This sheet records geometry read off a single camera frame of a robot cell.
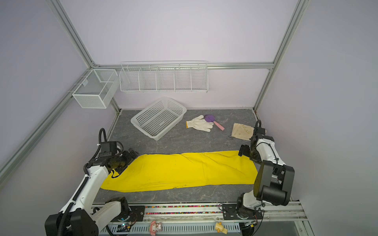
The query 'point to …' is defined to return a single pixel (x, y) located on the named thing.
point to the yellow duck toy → (219, 227)
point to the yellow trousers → (199, 168)
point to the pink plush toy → (155, 226)
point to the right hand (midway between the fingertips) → (249, 156)
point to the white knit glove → (198, 123)
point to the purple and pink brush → (210, 118)
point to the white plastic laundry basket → (161, 118)
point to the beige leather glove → (242, 131)
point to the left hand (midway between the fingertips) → (134, 159)
